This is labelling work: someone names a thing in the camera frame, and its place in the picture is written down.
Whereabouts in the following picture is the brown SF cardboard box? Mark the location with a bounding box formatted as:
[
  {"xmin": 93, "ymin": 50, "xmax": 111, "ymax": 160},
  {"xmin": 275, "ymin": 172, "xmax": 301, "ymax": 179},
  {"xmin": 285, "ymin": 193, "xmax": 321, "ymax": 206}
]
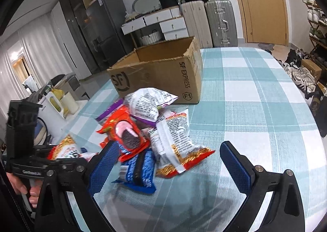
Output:
[{"xmin": 107, "ymin": 36, "xmax": 203, "ymax": 104}]

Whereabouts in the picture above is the small brown floor box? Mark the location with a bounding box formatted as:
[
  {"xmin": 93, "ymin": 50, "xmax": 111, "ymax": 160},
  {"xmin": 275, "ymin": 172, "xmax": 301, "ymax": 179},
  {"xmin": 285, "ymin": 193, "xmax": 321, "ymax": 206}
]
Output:
[{"xmin": 301, "ymin": 59, "xmax": 322, "ymax": 80}]

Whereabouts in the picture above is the blue cookie bag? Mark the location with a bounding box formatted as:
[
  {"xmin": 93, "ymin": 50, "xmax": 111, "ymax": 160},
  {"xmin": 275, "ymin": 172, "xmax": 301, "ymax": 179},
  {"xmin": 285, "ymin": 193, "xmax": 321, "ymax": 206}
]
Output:
[{"xmin": 113, "ymin": 148, "xmax": 156, "ymax": 194}]

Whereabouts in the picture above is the round mirror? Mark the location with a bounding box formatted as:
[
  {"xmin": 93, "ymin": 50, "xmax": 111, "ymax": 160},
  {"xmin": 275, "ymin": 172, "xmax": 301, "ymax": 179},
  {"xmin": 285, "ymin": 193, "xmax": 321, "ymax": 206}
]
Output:
[{"xmin": 132, "ymin": 0, "xmax": 162, "ymax": 14}]

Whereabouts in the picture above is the blue white checkered tablecloth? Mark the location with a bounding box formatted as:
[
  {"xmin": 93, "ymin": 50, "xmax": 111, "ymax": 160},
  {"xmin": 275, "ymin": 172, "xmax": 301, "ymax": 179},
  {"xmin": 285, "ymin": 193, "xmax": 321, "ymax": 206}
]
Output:
[{"xmin": 50, "ymin": 47, "xmax": 325, "ymax": 232}]

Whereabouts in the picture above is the white tumbler cup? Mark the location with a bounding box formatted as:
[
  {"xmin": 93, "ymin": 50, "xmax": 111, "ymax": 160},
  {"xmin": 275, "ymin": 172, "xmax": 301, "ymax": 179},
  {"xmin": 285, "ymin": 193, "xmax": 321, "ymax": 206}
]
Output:
[{"xmin": 61, "ymin": 92, "xmax": 79, "ymax": 114}]

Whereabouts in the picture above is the left hand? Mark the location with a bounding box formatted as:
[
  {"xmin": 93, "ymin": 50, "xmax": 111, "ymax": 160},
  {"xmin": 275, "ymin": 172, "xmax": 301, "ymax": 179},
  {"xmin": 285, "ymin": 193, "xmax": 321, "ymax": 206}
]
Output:
[{"xmin": 6, "ymin": 173, "xmax": 43, "ymax": 208}]

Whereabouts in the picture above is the silver white snack bag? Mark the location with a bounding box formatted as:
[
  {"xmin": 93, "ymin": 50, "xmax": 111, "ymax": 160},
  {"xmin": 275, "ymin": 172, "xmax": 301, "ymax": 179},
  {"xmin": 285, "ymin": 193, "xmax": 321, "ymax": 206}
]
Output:
[{"xmin": 124, "ymin": 87, "xmax": 178, "ymax": 125}]

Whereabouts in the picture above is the silver aluminium suitcase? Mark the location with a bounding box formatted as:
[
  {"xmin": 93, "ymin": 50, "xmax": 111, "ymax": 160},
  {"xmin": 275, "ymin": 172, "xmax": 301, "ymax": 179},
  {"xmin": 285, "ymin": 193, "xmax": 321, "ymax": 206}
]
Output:
[{"xmin": 205, "ymin": 0, "xmax": 238, "ymax": 47}]

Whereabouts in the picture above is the purple snack bag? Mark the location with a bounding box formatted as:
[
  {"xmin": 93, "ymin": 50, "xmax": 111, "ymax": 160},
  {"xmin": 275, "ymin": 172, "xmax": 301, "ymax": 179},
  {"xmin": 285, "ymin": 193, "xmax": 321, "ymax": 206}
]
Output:
[{"xmin": 95, "ymin": 98, "xmax": 175, "ymax": 128}]

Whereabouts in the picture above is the beige suitcase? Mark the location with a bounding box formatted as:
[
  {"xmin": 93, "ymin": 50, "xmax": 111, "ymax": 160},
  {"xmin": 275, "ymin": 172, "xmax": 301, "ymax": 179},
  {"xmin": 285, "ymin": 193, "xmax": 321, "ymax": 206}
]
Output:
[{"xmin": 181, "ymin": 0, "xmax": 213, "ymax": 49}]

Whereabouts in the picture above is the red white small snack bag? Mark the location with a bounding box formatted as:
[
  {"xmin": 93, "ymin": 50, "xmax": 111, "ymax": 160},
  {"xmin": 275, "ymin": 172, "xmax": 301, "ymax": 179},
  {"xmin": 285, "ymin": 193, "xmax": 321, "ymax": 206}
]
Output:
[{"xmin": 47, "ymin": 134, "xmax": 97, "ymax": 161}]

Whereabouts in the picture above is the wooden shoe rack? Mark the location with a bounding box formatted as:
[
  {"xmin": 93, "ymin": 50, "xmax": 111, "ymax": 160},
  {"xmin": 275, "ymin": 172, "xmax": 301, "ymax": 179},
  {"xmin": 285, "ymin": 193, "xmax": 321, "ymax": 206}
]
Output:
[{"xmin": 302, "ymin": 0, "xmax": 326, "ymax": 69}]

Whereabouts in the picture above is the woven laundry basket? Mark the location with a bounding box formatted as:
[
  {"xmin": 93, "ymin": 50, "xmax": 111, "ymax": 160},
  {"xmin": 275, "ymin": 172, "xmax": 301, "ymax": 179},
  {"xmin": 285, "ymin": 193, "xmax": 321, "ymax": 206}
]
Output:
[{"xmin": 140, "ymin": 30, "xmax": 163, "ymax": 45}]

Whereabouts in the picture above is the dark grey refrigerator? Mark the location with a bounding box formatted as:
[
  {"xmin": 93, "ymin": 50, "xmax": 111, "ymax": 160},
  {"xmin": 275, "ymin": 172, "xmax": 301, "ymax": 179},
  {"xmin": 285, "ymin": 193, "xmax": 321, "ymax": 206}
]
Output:
[{"xmin": 60, "ymin": 0, "xmax": 135, "ymax": 74}]

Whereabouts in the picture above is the white drawer desk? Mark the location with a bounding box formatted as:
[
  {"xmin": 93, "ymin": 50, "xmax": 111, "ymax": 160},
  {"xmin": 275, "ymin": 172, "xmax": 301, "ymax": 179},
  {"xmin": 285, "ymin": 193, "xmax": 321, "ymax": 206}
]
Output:
[{"xmin": 121, "ymin": 6, "xmax": 189, "ymax": 46}]

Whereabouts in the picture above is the wooden door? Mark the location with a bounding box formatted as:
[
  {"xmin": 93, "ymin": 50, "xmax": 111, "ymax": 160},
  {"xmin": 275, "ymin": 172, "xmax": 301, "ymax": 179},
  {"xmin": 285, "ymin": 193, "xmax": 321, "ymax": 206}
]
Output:
[{"xmin": 238, "ymin": 0, "xmax": 289, "ymax": 46}]

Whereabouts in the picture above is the red orange cookie bag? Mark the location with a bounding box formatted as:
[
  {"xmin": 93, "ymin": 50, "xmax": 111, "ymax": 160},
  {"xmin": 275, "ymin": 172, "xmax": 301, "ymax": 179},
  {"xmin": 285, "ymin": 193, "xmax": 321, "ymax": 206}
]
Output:
[{"xmin": 97, "ymin": 105, "xmax": 150, "ymax": 162}]

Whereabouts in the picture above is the white red pretzel bag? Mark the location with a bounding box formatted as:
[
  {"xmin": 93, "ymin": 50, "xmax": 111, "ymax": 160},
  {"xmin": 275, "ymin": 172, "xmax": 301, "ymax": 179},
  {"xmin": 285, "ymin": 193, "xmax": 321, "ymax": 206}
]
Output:
[{"xmin": 148, "ymin": 109, "xmax": 215, "ymax": 178}]

